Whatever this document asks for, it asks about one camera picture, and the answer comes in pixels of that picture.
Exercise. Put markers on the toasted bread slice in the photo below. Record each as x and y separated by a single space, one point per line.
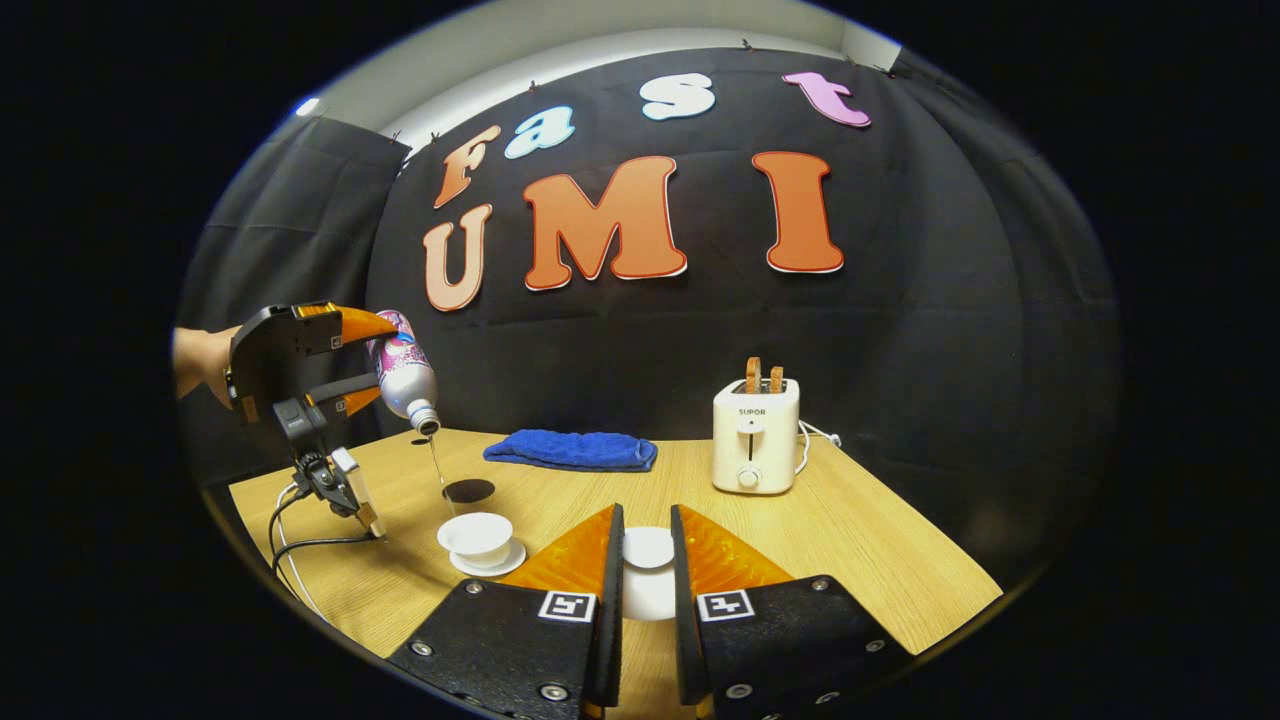
776 379
753 375

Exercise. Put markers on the white teacup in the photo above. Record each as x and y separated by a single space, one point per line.
478 535

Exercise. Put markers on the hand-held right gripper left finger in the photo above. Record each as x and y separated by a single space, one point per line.
612 620

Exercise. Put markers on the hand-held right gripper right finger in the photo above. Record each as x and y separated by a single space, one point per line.
683 620

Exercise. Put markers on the white toaster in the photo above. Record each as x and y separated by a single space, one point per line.
755 440

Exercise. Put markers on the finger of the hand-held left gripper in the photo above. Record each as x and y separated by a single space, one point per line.
360 325
345 386

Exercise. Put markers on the blue folded towel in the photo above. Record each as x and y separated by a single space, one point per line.
570 450

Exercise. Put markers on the black backdrop cloth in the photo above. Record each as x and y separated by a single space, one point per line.
900 350

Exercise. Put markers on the silver water bottle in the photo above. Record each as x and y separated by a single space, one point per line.
405 375

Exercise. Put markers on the white teacup lid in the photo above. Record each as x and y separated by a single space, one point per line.
648 548

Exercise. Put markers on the white saucer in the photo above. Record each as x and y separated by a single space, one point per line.
505 563

